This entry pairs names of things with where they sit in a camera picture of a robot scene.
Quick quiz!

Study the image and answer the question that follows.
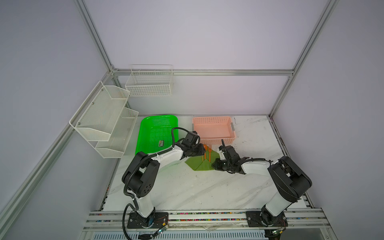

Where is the green paper napkin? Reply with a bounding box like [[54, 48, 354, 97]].
[[185, 150, 220, 171]]

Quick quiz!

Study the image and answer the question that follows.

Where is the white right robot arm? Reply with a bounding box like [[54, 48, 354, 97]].
[[212, 145, 313, 227]]

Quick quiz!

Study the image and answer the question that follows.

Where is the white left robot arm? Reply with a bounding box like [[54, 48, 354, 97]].
[[122, 127, 206, 228]]

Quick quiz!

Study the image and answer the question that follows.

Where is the pink perforated plastic basket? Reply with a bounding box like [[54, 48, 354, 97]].
[[193, 116, 236, 146]]

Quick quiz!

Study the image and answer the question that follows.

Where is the bright green plastic basket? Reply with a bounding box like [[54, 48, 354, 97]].
[[135, 115, 179, 154]]

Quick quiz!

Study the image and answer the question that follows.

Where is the white mesh two-tier shelf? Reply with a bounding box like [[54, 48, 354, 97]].
[[69, 82, 139, 159]]

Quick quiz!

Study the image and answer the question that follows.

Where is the black corrugated right cable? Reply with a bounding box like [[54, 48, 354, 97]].
[[221, 138, 272, 172]]

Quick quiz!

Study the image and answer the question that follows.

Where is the white wire basket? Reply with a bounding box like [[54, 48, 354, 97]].
[[125, 65, 174, 97]]

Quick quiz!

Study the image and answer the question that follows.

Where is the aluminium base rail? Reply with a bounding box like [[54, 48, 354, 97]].
[[83, 208, 331, 232]]

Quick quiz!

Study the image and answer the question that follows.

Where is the aluminium frame post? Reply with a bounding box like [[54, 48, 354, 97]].
[[269, 0, 339, 118]]

